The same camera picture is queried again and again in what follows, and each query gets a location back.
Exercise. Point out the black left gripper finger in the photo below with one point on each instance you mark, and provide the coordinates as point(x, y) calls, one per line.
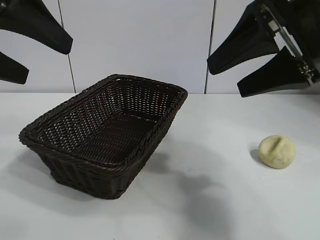
point(37, 22)
point(12, 71)

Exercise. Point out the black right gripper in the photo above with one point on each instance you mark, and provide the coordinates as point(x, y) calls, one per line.
point(307, 30)

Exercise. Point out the pale yellow egg yolk pastry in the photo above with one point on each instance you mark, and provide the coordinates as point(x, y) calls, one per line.
point(277, 153)

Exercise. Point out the dark brown wicker basket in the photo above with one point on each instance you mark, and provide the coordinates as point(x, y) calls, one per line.
point(112, 130)

